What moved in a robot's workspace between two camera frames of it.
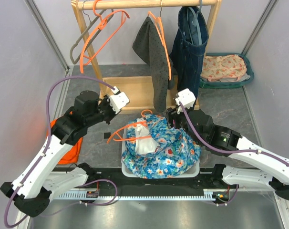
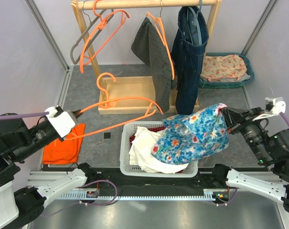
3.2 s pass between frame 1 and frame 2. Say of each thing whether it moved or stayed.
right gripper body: moved
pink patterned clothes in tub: stayed
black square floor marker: stayed
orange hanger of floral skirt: moved
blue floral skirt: moved
